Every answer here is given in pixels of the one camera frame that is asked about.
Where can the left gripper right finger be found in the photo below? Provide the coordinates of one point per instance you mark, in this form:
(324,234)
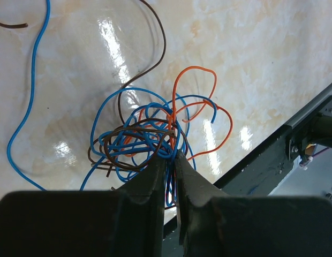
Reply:
(213,223)

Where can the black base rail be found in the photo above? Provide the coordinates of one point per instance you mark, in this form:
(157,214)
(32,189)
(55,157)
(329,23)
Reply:
(258,173)

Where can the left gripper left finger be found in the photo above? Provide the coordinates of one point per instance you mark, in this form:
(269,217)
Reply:
(127,221)

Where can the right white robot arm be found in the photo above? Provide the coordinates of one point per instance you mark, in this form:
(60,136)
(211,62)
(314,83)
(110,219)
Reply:
(315,127)

